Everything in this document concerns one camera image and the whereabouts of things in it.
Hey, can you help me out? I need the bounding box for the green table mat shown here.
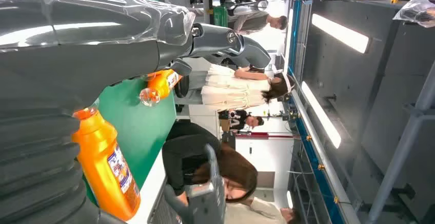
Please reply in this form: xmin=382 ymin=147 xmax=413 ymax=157
xmin=0 ymin=0 xmax=177 ymax=206

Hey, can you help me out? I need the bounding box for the person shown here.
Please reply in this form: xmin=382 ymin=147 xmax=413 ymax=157
xmin=227 ymin=10 xmax=289 ymax=36
xmin=224 ymin=197 xmax=300 ymax=224
xmin=162 ymin=120 xmax=259 ymax=206
xmin=219 ymin=109 xmax=265 ymax=131
xmin=188 ymin=63 xmax=294 ymax=112

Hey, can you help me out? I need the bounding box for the green board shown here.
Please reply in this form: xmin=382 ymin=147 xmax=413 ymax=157
xmin=213 ymin=6 xmax=228 ymax=28

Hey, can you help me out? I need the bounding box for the grey laptop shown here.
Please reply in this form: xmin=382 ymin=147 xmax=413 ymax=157
xmin=148 ymin=144 xmax=228 ymax=224

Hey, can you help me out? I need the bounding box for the red bar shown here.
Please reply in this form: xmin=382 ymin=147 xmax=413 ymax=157
xmin=235 ymin=132 xmax=293 ymax=140

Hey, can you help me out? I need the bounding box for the grey metal pole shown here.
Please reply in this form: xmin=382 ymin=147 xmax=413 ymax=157
xmin=366 ymin=61 xmax=435 ymax=224

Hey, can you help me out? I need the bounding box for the plastic wrapped dark object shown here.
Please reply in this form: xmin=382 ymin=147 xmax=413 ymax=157
xmin=392 ymin=0 xmax=435 ymax=29

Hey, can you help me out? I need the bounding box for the blue aluminium frame rail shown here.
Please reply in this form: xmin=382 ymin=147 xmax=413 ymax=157
xmin=287 ymin=0 xmax=362 ymax=224

